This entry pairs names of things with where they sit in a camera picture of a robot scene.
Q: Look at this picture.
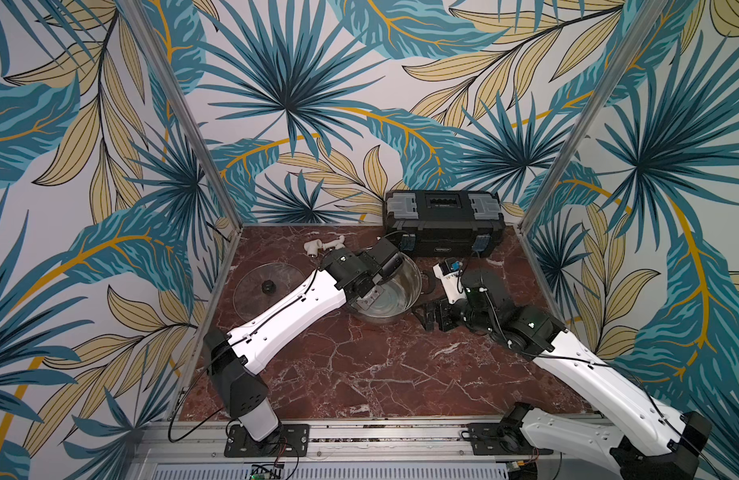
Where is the stainless steel pot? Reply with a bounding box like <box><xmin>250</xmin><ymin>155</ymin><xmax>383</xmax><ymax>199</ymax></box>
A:
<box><xmin>346</xmin><ymin>254</ymin><xmax>435</xmax><ymax>325</ymax></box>

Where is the glass pot lid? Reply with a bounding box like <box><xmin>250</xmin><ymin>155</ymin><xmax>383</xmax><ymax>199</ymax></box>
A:
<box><xmin>232</xmin><ymin>262</ymin><xmax>305</xmax><ymax>323</ymax></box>

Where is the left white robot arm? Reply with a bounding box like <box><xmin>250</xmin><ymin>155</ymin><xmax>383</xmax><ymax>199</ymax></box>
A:
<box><xmin>203</xmin><ymin>238</ymin><xmax>403</xmax><ymax>447</ymax></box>

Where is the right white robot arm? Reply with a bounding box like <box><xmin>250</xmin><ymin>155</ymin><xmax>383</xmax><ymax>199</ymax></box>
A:
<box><xmin>413</xmin><ymin>262</ymin><xmax>711</xmax><ymax>479</ymax></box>

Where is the white pipe fitting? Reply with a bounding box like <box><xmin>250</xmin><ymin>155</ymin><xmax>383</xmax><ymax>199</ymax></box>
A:
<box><xmin>303</xmin><ymin>235</ymin><xmax>345</xmax><ymax>258</ymax></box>

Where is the black plastic toolbox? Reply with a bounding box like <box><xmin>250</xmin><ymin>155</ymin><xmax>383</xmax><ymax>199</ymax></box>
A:
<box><xmin>383</xmin><ymin>190</ymin><xmax>507</xmax><ymax>258</ymax></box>

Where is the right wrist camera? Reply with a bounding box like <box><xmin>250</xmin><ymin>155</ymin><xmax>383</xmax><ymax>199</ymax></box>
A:
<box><xmin>433</xmin><ymin>258</ymin><xmax>465</xmax><ymax>304</ymax></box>

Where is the left aluminium frame post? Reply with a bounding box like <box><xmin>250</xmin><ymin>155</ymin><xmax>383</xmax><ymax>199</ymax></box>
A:
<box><xmin>120</xmin><ymin>0</ymin><xmax>243</xmax><ymax>234</ymax></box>

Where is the aluminium frame post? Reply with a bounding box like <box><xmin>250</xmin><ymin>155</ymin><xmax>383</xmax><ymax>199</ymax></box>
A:
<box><xmin>120</xmin><ymin>0</ymin><xmax>243</xmax><ymax>234</ymax></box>
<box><xmin>515</xmin><ymin>0</ymin><xmax>669</xmax><ymax>237</ymax></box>

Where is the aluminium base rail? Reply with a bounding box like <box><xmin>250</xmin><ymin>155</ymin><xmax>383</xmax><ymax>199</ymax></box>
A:
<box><xmin>125</xmin><ymin>416</ymin><xmax>617</xmax><ymax>479</ymax></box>

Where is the right aluminium frame post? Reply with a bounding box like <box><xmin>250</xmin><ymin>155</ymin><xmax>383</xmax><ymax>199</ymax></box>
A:
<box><xmin>515</xmin><ymin>0</ymin><xmax>669</xmax><ymax>237</ymax></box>

